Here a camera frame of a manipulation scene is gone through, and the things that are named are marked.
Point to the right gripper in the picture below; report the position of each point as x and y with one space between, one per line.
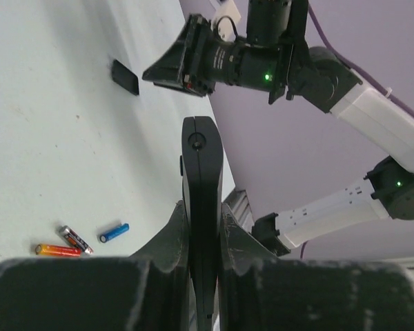
182 67

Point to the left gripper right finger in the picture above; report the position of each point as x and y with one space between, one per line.
259 291

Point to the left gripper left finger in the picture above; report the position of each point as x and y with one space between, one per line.
146 291

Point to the black battery cover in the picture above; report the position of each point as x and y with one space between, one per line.
124 77

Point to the blue battery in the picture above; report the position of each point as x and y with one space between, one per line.
113 233

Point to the black remote control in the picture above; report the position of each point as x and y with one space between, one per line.
202 162

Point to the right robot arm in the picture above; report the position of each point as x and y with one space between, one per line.
274 57

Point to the silver black battery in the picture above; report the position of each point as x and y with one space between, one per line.
75 240

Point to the orange battery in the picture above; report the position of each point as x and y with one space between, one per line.
56 251

